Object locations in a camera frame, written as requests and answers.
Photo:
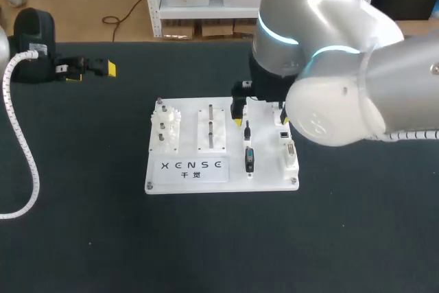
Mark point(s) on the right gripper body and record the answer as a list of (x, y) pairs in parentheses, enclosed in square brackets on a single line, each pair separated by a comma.
[(269, 83)]

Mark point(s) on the cardboard box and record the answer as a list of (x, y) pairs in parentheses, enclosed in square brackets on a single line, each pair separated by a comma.
[(177, 29), (245, 27), (217, 29)]

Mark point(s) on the black USB plug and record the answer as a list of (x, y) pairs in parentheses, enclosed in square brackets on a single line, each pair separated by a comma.
[(246, 130)]

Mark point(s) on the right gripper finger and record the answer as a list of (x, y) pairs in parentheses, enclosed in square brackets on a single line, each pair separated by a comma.
[(238, 101), (284, 114)]

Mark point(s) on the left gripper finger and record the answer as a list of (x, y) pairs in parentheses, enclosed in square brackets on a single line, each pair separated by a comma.
[(72, 70), (99, 67)]

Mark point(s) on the black multi-pin plug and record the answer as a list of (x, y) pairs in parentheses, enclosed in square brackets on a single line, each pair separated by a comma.
[(249, 160)]

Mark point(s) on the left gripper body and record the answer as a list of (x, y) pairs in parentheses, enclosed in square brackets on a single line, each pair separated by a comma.
[(32, 32)]

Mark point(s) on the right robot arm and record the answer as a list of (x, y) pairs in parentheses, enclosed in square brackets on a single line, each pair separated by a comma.
[(329, 22)]

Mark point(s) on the white board with sockets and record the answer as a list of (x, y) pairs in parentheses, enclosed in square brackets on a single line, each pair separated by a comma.
[(192, 183)]

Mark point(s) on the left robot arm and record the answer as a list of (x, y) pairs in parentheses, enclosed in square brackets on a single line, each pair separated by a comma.
[(2, 49)]

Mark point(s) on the white metal shelf rack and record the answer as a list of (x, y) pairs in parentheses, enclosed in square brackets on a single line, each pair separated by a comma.
[(155, 15)]

